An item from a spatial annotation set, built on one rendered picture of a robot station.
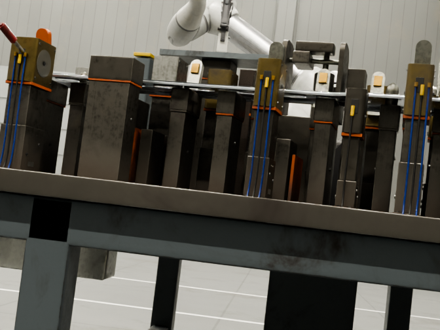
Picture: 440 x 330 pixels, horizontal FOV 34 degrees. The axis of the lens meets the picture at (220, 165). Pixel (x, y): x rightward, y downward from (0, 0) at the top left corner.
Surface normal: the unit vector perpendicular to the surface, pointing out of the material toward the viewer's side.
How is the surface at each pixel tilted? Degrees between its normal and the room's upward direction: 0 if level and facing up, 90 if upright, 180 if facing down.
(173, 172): 90
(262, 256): 90
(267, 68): 90
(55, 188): 90
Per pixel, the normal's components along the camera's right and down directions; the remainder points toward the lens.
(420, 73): -0.26, -0.10
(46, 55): 0.96, 0.10
